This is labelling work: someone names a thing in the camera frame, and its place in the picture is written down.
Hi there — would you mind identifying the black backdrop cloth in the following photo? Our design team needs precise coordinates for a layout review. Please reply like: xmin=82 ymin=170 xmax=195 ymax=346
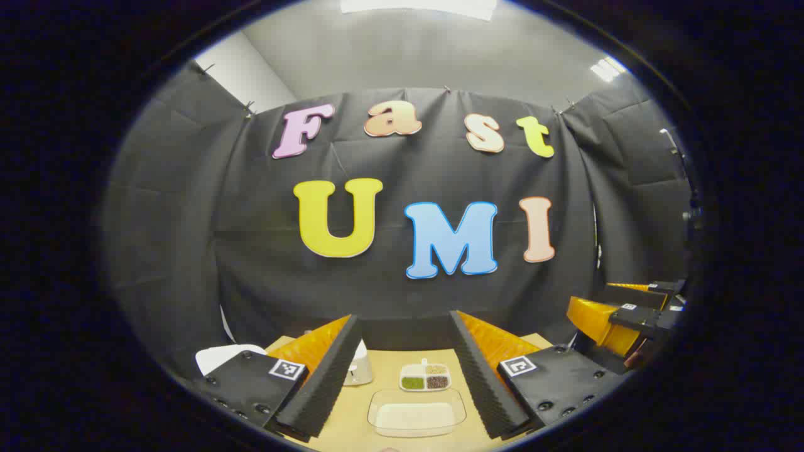
xmin=104 ymin=60 xmax=692 ymax=377

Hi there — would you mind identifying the white divided bean dish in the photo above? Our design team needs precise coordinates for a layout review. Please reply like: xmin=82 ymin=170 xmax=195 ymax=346
xmin=399 ymin=359 xmax=452 ymax=392

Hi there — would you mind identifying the white rice cooker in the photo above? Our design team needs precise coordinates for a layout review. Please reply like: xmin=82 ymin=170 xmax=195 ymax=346
xmin=195 ymin=343 xmax=268 ymax=377

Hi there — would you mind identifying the clear tray of white rice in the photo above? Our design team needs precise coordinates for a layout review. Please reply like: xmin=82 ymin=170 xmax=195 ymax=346
xmin=367 ymin=388 xmax=467 ymax=438

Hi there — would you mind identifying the small ceiling light panel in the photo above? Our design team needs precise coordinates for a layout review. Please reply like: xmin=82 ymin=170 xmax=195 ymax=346
xmin=590 ymin=56 xmax=629 ymax=83

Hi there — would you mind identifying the large ceiling light panel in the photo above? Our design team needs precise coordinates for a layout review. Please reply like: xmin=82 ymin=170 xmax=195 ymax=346
xmin=339 ymin=0 xmax=498 ymax=21

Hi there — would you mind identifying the white toaster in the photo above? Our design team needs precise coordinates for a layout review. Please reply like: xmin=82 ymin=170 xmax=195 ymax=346
xmin=342 ymin=339 xmax=374 ymax=386

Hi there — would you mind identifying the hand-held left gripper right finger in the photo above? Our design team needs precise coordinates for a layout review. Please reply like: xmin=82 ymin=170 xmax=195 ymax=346
xmin=448 ymin=309 xmax=630 ymax=440

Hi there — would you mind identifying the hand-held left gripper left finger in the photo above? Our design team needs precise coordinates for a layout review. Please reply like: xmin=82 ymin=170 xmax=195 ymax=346
xmin=193 ymin=314 xmax=364 ymax=439

